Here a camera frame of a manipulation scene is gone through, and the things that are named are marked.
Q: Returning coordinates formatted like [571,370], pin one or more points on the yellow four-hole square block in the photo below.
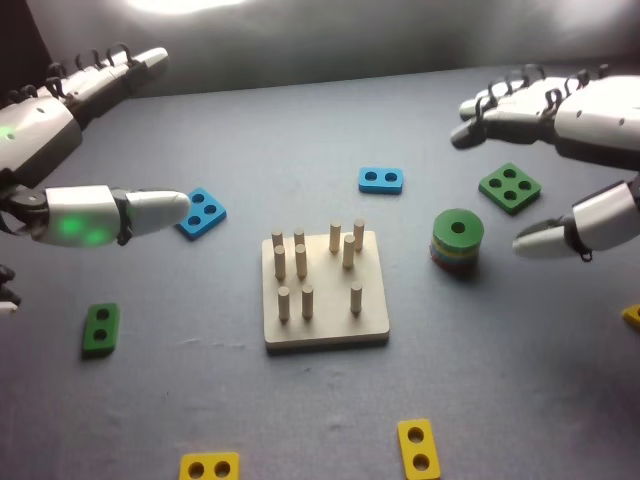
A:
[209,459]

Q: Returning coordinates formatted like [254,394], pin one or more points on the green four-hole square block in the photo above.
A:
[510,186]

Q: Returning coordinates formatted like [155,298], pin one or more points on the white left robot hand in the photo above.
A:
[40,130]

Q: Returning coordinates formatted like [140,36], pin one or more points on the yellow two-hole block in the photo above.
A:
[418,446]

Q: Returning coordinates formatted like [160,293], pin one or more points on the green two-hole block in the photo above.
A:
[91,330]

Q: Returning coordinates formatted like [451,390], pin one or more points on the wooden peg board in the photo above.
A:
[325,325]

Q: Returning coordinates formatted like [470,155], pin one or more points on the blue four-hole square block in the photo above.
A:
[215,218]

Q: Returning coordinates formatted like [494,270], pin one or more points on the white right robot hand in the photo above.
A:
[595,120]

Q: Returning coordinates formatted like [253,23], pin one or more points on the yellow triangle block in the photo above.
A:
[634,316]

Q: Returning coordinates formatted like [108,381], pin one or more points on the dark backdrop panel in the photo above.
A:
[20,40]

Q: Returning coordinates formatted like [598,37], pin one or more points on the blue two-hole block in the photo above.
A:
[381,185]

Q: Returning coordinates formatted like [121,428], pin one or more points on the grey table cloth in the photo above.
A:
[500,375]

